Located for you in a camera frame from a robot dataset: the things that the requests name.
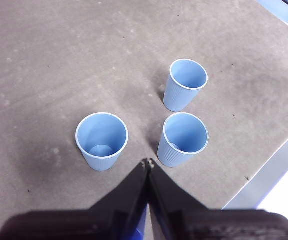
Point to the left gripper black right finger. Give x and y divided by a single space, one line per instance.
209 225

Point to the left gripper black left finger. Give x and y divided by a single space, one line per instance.
96 225

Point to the blue ribbed plastic cup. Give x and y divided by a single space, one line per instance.
101 132
188 75
186 135

